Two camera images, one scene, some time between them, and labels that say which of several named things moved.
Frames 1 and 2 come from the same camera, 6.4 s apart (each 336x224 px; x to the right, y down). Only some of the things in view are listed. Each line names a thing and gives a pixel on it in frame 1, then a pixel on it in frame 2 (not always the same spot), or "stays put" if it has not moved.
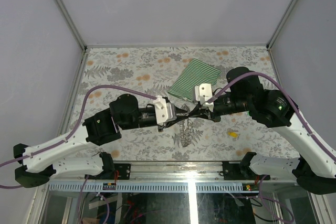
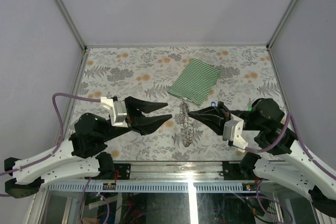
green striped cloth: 196,73 stays put
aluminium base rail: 174,177 stays put
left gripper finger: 180,110 -> 143,105
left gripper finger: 178,119 -> 145,125
